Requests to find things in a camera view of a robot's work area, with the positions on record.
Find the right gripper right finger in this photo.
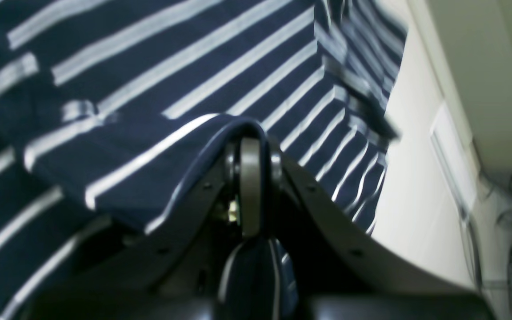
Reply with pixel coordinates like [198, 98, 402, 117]
[268, 142, 495, 320]

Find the navy white striped T-shirt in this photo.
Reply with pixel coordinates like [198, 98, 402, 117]
[0, 0, 407, 320]

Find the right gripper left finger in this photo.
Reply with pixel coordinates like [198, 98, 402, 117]
[21, 153, 262, 320]

